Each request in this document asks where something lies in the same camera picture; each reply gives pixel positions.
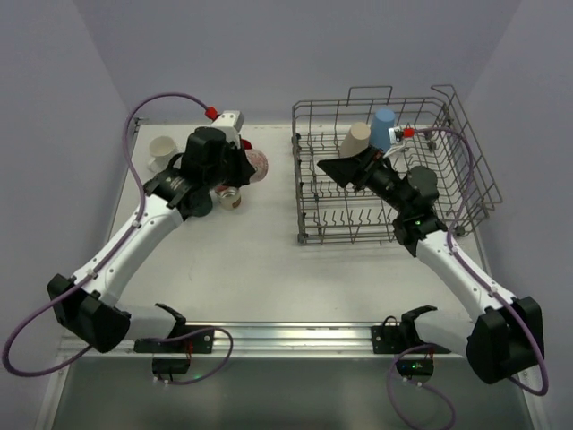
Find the pink patterned mug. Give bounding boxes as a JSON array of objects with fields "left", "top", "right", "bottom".
[{"left": 245, "top": 149, "right": 269, "bottom": 184}]

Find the beige tall cup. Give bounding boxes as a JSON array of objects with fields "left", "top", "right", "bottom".
[{"left": 339, "top": 122, "right": 371, "bottom": 158}]

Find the cream small cup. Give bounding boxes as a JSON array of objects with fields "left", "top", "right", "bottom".
[{"left": 215, "top": 186, "right": 242, "bottom": 211}]

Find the blue tall tumbler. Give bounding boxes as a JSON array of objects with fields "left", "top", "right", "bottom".
[{"left": 369, "top": 107, "right": 396, "bottom": 152}]

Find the dark teal mug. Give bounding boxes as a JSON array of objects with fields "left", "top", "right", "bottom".
[{"left": 189, "top": 192, "right": 213, "bottom": 218}]

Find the white mug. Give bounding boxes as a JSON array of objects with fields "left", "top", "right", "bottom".
[{"left": 148, "top": 136, "right": 179, "bottom": 173}]

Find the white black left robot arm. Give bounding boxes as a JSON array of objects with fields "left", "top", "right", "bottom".
[{"left": 47, "top": 125, "right": 256, "bottom": 353}]

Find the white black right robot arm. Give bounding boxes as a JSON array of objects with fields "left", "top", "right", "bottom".
[{"left": 317, "top": 148, "right": 546, "bottom": 384}]

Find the black right controller box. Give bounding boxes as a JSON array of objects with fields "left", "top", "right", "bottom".
[{"left": 395, "top": 358, "right": 434, "bottom": 383}]

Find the black controller box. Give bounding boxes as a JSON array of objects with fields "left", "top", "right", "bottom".
[
  {"left": 151, "top": 356, "right": 191, "bottom": 385},
  {"left": 395, "top": 358, "right": 434, "bottom": 383}
]

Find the black left controller box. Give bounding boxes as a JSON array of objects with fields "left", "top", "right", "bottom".
[{"left": 151, "top": 356, "right": 191, "bottom": 385}]

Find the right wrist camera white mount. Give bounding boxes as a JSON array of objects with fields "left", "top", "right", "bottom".
[{"left": 384, "top": 126, "right": 416, "bottom": 159}]

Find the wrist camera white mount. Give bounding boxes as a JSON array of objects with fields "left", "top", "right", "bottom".
[
  {"left": 205, "top": 107, "right": 244, "bottom": 148},
  {"left": 384, "top": 126, "right": 416, "bottom": 159}
]

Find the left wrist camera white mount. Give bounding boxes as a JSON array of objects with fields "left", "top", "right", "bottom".
[{"left": 205, "top": 107, "right": 244, "bottom": 148}]

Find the grey wire dish rack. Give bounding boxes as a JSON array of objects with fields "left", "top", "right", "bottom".
[{"left": 292, "top": 84, "right": 502, "bottom": 245}]

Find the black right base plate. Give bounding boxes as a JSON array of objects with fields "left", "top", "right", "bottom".
[{"left": 370, "top": 315, "right": 423, "bottom": 355}]

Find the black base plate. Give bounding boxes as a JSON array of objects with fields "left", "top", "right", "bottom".
[
  {"left": 370, "top": 315, "right": 423, "bottom": 355},
  {"left": 133, "top": 324, "right": 215, "bottom": 355}
]

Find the aluminium mounting rail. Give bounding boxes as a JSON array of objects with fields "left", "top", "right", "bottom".
[{"left": 57, "top": 320, "right": 471, "bottom": 359}]

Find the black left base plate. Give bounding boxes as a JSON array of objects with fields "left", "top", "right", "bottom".
[{"left": 133, "top": 324, "right": 215, "bottom": 355}]

